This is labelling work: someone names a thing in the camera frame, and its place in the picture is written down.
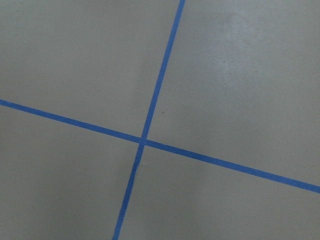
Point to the brown paper mat blue grid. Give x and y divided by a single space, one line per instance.
159 119

